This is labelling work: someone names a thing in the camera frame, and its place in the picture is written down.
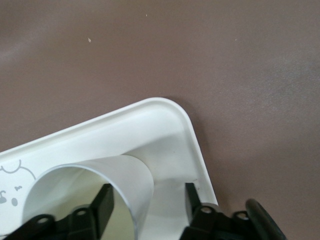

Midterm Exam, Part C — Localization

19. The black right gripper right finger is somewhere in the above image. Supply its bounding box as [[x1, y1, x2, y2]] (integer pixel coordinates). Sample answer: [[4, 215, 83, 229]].
[[179, 182, 224, 240]]

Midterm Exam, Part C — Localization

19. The white bear print tray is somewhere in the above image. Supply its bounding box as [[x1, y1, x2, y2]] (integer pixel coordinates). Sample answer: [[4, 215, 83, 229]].
[[0, 96, 218, 240]]

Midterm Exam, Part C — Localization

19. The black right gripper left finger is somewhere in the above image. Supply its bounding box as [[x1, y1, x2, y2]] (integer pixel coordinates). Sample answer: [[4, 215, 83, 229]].
[[56, 183, 116, 240]]

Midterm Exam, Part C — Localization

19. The white IKEA cup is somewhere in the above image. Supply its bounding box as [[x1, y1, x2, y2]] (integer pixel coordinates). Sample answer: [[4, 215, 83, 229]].
[[21, 154, 155, 240]]

